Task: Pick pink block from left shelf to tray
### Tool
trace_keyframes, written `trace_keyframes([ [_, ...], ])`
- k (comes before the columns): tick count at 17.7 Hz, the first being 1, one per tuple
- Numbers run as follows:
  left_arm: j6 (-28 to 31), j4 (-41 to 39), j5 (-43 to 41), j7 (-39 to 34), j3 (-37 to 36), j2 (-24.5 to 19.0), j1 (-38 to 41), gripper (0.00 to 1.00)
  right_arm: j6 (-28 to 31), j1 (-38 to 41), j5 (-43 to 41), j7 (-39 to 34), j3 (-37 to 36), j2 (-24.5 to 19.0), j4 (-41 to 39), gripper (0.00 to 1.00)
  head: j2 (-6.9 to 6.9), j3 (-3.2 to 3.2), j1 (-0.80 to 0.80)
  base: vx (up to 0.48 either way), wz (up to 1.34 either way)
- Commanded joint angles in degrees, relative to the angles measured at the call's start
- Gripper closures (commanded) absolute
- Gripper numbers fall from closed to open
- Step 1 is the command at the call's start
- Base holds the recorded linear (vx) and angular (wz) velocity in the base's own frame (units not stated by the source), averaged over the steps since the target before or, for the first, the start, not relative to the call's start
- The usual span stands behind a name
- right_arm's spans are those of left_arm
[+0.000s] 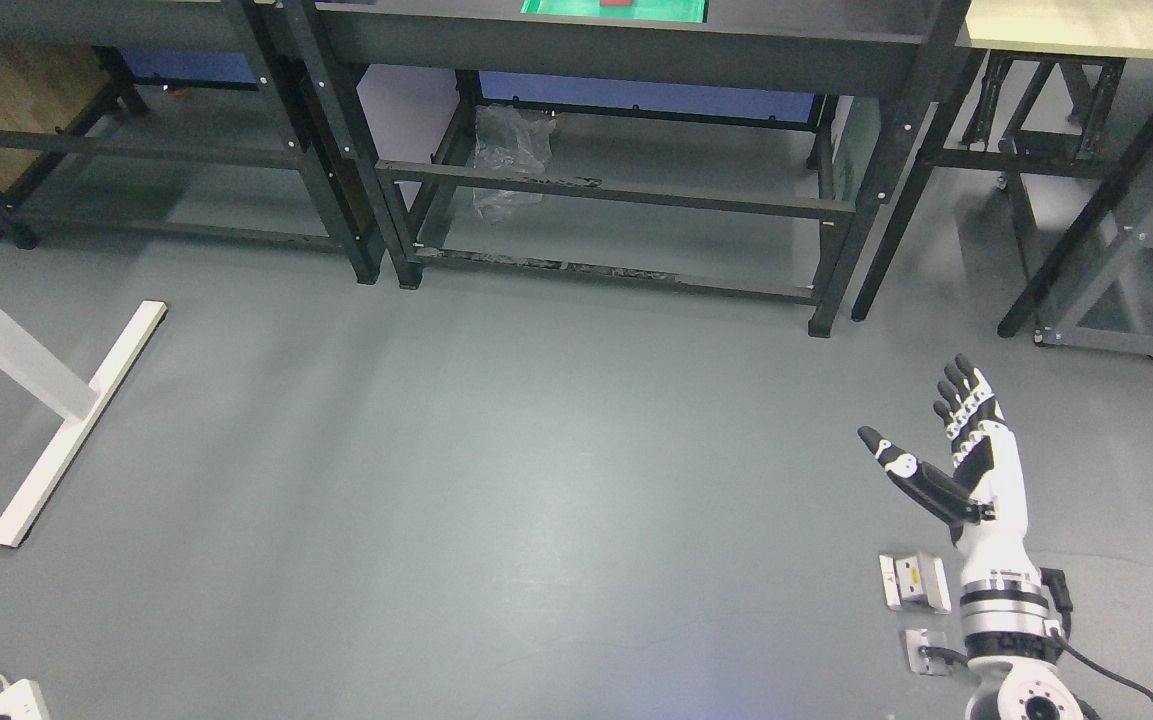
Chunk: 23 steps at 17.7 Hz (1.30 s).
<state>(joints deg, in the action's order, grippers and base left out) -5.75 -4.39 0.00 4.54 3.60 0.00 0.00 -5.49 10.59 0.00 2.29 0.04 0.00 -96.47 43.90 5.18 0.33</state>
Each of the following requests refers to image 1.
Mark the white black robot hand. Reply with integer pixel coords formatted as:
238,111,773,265
858,354,1041,585

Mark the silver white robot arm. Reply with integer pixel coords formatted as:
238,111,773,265
960,568,1100,719

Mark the black metal shelf unit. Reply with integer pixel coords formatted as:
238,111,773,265
267,1,970,338

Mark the green plastic tray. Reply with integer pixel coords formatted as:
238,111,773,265
520,0,709,23

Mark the black left shelf unit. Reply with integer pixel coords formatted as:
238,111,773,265
0,1,385,284

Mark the silver floor socket box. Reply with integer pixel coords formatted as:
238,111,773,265
877,552,952,614

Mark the small silver floor plate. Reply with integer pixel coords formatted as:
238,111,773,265
902,628,952,676

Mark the wood top metal table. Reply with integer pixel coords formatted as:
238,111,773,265
851,0,1153,383

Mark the clear plastic bag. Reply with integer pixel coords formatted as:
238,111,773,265
472,104,557,223

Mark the white standing desk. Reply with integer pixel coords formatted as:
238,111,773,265
0,299,169,550

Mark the white power strip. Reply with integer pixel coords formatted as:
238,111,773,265
0,678,52,720

